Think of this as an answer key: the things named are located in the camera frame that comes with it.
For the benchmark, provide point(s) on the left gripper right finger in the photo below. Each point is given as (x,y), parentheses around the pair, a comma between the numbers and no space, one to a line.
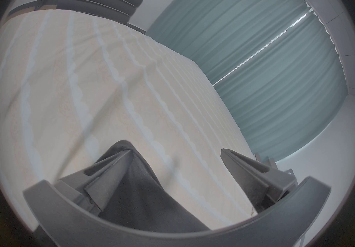
(249,179)

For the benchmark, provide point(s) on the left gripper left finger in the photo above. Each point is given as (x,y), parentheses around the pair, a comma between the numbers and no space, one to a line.
(108,182)

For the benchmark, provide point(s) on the black T-shirt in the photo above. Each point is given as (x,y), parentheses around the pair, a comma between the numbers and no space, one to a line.
(149,198)

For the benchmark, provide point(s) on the bed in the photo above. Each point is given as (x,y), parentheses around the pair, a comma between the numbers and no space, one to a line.
(97,87)

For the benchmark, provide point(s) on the grey bedside table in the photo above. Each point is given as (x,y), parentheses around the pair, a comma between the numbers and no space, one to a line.
(263,160)

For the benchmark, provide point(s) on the blue-green curtain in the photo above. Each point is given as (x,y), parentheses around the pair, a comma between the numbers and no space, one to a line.
(291,87)
(222,13)

